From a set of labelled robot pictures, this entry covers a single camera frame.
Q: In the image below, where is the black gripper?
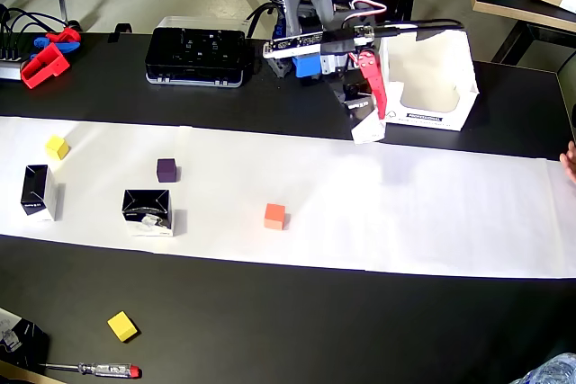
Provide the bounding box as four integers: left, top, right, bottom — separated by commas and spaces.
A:
318, 40, 389, 122

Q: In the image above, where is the long white paper strip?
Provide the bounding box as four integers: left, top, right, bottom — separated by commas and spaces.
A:
0, 116, 576, 280

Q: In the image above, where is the bare person hand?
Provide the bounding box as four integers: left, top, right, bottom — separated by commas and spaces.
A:
559, 139, 576, 185

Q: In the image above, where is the white cardboard carton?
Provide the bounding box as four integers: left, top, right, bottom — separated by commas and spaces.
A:
376, 28, 481, 133

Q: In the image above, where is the orange cube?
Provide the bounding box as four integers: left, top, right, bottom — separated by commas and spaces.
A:
263, 202, 287, 232

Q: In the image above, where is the black electronics case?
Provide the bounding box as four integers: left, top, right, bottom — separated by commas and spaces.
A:
144, 16, 254, 88

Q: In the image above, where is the purple cube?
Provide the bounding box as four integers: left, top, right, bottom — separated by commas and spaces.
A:
156, 157, 178, 183

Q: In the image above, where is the black table clamp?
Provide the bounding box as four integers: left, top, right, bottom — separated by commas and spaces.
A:
107, 22, 134, 44

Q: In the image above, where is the blue red printed part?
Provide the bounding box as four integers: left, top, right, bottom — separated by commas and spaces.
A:
31, 26, 83, 55

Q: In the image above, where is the yellow cube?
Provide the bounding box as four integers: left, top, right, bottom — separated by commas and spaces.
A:
44, 134, 71, 162
106, 309, 139, 344

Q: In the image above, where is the clear plastic water bottle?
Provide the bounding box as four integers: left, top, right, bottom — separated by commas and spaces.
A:
510, 351, 576, 384

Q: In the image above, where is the silver USB hub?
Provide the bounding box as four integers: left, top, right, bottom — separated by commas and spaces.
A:
0, 58, 24, 83

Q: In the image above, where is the black printed pouch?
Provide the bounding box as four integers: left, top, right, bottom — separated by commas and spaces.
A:
0, 307, 51, 376

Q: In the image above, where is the wooden board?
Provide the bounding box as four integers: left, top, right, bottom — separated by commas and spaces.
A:
0, 358, 67, 384

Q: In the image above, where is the black camera circuit board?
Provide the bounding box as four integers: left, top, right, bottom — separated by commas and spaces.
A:
263, 26, 377, 59

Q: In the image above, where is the white red servo wire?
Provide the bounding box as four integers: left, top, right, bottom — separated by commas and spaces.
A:
342, 0, 389, 25

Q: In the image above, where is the red printed bracket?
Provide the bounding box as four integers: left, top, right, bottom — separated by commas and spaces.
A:
20, 41, 72, 91

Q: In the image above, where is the black hub cable bundle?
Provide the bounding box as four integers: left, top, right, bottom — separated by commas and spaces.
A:
0, 4, 73, 61

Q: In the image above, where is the red handled screwdriver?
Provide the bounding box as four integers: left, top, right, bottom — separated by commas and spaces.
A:
38, 361, 143, 380

